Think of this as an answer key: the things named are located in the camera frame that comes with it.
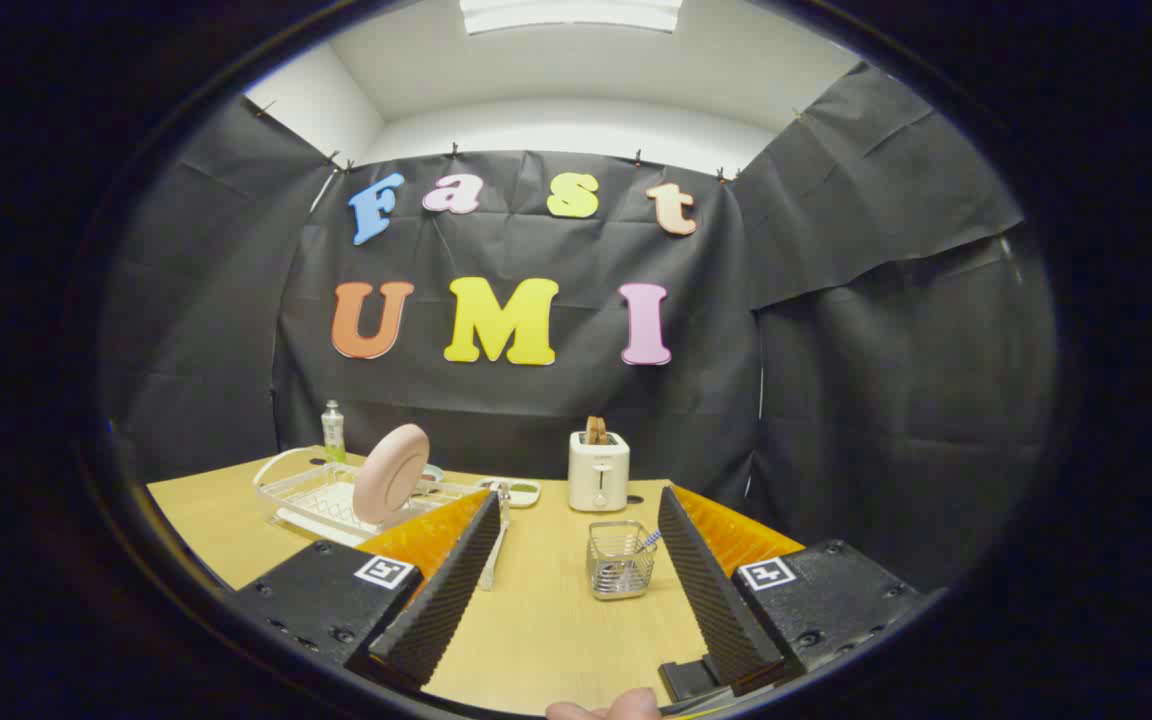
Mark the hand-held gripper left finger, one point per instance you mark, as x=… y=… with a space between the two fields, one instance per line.
x=441 y=600

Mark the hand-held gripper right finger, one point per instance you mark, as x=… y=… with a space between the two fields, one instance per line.
x=711 y=590

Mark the pink plate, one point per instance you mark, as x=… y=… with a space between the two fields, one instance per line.
x=391 y=475

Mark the cream white toaster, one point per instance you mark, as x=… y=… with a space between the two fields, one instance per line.
x=598 y=475

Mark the clear green soap bottle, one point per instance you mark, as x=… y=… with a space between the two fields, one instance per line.
x=334 y=435

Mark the brown bread slice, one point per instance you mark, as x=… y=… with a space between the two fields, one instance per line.
x=596 y=430

